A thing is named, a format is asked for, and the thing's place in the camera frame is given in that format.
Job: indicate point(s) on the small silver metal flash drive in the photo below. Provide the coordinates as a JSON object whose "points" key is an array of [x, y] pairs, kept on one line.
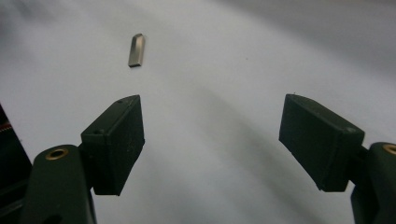
{"points": [[137, 49]]}

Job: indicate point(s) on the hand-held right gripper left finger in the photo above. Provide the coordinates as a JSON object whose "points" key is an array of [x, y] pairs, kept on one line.
{"points": [[112, 146]]}

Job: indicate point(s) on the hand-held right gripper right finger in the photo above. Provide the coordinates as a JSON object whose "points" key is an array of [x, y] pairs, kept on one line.
{"points": [[320, 140]]}

